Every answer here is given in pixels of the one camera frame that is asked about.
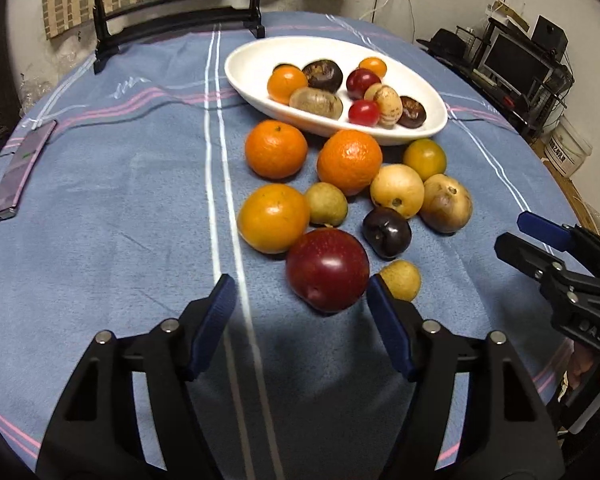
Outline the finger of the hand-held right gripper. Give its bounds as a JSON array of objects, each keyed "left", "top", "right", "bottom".
[
  {"left": 495, "top": 232, "right": 566, "bottom": 281},
  {"left": 517, "top": 211, "right": 600, "bottom": 281}
]

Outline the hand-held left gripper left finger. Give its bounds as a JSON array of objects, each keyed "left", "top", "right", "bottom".
[{"left": 36, "top": 274, "right": 238, "bottom": 480}]

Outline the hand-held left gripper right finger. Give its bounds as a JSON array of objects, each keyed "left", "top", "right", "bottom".
[{"left": 366, "top": 275, "right": 566, "bottom": 480}]

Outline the yellow-green longan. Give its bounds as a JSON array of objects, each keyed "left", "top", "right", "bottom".
[
  {"left": 304, "top": 181, "right": 349, "bottom": 227},
  {"left": 377, "top": 259, "right": 422, "bottom": 303}
]

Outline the big red apple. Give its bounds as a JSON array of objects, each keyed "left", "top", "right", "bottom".
[{"left": 285, "top": 228, "right": 371, "bottom": 316}]

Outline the brownish tan passion fruit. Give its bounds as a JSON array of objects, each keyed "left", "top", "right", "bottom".
[{"left": 419, "top": 173, "right": 474, "bottom": 234}]

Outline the dark purple plum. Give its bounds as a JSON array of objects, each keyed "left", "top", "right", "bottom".
[{"left": 362, "top": 206, "right": 413, "bottom": 261}]

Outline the smooth orange round fruit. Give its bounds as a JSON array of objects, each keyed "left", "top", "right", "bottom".
[
  {"left": 236, "top": 183, "right": 311, "bottom": 255},
  {"left": 266, "top": 66, "right": 309, "bottom": 106}
]

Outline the smooth tan round fruit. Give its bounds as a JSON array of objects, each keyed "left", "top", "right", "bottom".
[{"left": 369, "top": 164, "right": 425, "bottom": 220}]

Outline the yellow-green tomato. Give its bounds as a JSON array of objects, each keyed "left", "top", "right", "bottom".
[{"left": 403, "top": 138, "right": 448, "bottom": 183}]

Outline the orange mandarin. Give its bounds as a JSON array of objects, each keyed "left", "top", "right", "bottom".
[
  {"left": 244, "top": 121, "right": 309, "bottom": 181},
  {"left": 317, "top": 129, "right": 384, "bottom": 197}
]

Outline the tan purple-striped fruit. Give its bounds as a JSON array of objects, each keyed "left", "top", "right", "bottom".
[{"left": 364, "top": 83, "right": 402, "bottom": 130}]

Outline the red cherry tomato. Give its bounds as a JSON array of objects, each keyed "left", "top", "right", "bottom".
[{"left": 348, "top": 99, "right": 381, "bottom": 127}]

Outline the small dark red plum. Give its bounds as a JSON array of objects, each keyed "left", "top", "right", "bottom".
[{"left": 346, "top": 68, "right": 383, "bottom": 101}]

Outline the oblong tan fruit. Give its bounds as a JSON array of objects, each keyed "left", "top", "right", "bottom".
[{"left": 288, "top": 86, "right": 344, "bottom": 122}]

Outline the small orange tomato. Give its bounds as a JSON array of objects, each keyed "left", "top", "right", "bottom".
[{"left": 358, "top": 56, "right": 388, "bottom": 80}]

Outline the white oval plate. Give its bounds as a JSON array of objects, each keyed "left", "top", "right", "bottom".
[{"left": 224, "top": 36, "right": 449, "bottom": 147}]

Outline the person's right hand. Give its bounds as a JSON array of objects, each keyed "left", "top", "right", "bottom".
[{"left": 567, "top": 342, "right": 600, "bottom": 391}]

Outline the white plastic bucket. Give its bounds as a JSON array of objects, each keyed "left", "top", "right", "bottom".
[{"left": 546, "top": 112, "right": 594, "bottom": 179}]

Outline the black computer desk rack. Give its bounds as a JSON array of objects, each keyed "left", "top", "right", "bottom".
[{"left": 417, "top": 15, "right": 576, "bottom": 143}]

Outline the blue plaid tablecloth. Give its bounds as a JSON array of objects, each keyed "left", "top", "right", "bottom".
[{"left": 0, "top": 10, "right": 588, "bottom": 480}]

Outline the computer monitor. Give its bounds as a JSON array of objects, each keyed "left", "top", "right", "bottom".
[{"left": 481, "top": 30, "right": 555, "bottom": 95}]

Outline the black speaker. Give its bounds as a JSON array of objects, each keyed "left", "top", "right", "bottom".
[{"left": 531, "top": 15, "right": 569, "bottom": 59}]

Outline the black hat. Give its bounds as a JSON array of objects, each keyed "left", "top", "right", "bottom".
[{"left": 416, "top": 28, "right": 470, "bottom": 59}]

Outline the small cardboard box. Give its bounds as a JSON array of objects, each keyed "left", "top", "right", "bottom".
[{"left": 487, "top": 1, "right": 531, "bottom": 26}]

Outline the purple smartphone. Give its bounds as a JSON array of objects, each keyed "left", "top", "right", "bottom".
[{"left": 0, "top": 119, "right": 58, "bottom": 225}]

